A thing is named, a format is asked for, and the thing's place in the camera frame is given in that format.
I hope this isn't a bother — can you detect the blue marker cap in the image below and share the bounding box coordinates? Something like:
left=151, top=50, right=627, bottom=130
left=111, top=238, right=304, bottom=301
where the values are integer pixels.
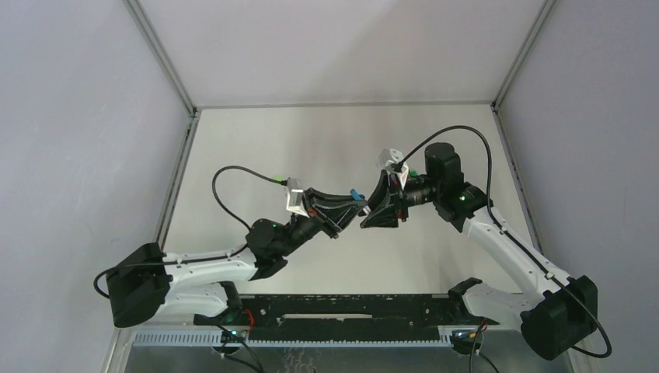
left=350, top=189, right=364, bottom=200

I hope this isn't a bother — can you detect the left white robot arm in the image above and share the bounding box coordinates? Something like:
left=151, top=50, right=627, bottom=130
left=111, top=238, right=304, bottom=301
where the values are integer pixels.
left=102, top=188, right=368, bottom=329

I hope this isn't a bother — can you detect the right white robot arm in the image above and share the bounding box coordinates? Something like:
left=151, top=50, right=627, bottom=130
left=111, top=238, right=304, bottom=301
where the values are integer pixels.
left=361, top=142, right=598, bottom=361

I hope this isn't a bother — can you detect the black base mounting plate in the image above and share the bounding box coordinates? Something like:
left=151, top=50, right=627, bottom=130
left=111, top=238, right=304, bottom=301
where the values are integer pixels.
left=193, top=293, right=482, bottom=344

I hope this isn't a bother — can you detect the right controller board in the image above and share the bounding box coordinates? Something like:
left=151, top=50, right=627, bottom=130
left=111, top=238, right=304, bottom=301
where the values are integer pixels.
left=450, top=330, right=483, bottom=348

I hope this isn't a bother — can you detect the controller board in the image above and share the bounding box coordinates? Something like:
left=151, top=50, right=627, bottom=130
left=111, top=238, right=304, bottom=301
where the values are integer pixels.
left=220, top=330, right=249, bottom=344
left=450, top=330, right=483, bottom=348

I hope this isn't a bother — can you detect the left controller board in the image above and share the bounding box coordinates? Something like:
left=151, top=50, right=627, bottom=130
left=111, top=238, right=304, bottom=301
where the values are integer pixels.
left=220, top=330, right=249, bottom=344

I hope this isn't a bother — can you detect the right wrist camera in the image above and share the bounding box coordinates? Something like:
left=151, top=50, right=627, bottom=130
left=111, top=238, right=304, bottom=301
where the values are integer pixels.
left=378, top=148, right=410, bottom=190

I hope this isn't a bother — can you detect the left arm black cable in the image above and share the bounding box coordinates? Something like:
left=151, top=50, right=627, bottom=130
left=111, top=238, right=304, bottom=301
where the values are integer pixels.
left=92, top=166, right=289, bottom=373

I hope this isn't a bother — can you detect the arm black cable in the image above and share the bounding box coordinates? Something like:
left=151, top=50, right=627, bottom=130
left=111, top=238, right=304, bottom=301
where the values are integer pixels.
left=394, top=125, right=614, bottom=359
left=92, top=166, right=289, bottom=373

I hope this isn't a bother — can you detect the aluminium frame rail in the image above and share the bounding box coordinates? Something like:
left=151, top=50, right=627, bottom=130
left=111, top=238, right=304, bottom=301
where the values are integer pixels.
left=115, top=293, right=584, bottom=347

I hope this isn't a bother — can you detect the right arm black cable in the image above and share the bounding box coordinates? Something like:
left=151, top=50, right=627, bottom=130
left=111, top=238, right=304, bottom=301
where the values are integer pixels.
left=394, top=125, right=614, bottom=359

